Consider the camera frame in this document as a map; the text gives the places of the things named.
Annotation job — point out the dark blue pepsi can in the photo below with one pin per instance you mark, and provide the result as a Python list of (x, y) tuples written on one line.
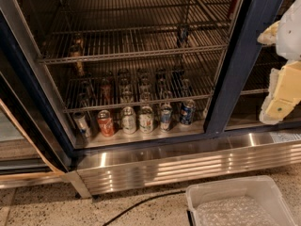
[(188, 108)]

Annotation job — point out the red cola can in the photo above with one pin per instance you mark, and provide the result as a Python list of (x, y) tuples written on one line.
[(106, 123)]

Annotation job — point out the white plastic bin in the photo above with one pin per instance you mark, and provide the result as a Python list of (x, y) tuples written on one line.
[(262, 189)]

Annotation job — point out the top wire shelf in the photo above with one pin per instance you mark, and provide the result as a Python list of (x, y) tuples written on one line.
[(120, 42)]

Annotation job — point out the right compartment wire shelf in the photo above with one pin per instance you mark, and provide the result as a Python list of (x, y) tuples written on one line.
[(258, 80)]

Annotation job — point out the silver can far left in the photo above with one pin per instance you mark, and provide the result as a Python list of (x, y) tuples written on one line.
[(81, 122)]

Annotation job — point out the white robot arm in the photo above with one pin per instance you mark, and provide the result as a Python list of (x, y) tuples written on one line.
[(288, 43)]

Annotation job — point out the stainless steel fridge grille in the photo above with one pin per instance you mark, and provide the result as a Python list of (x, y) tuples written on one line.
[(123, 170)]

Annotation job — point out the lower wire shelf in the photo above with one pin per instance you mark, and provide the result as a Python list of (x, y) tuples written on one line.
[(97, 93)]

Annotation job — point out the blue silver can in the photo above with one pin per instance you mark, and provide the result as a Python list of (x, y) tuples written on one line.
[(165, 117)]

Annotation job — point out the bubble wrap sheet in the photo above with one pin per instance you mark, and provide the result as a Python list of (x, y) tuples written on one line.
[(235, 211)]

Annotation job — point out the white green red can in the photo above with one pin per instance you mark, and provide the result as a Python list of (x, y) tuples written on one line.
[(146, 119)]

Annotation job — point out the dark blue fridge pillar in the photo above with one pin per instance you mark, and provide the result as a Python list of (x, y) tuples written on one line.
[(240, 58)]

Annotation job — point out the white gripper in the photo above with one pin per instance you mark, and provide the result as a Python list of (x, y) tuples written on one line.
[(291, 35)]

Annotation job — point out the open fridge glass door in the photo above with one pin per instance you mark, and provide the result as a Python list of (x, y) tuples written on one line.
[(30, 153)]

